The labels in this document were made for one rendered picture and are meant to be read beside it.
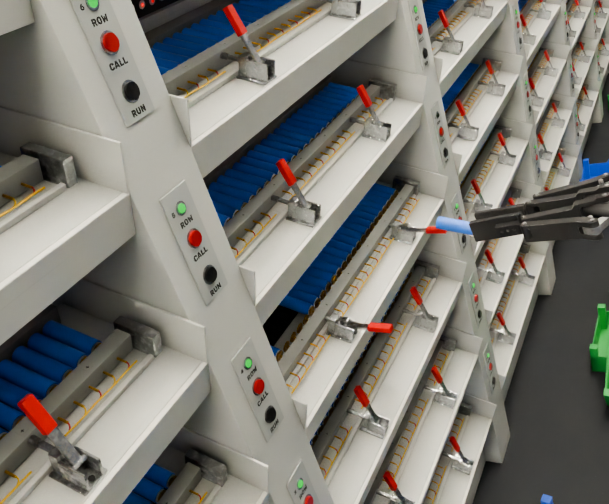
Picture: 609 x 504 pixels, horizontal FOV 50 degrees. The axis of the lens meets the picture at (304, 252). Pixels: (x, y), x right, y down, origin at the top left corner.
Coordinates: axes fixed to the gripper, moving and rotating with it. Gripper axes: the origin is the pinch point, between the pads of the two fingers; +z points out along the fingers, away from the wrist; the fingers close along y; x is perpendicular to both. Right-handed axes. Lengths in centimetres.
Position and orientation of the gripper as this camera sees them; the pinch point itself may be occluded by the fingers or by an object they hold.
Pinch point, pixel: (499, 222)
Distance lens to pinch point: 91.5
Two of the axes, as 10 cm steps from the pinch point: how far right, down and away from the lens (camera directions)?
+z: -7.8, 1.4, 6.1
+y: -4.6, 5.3, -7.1
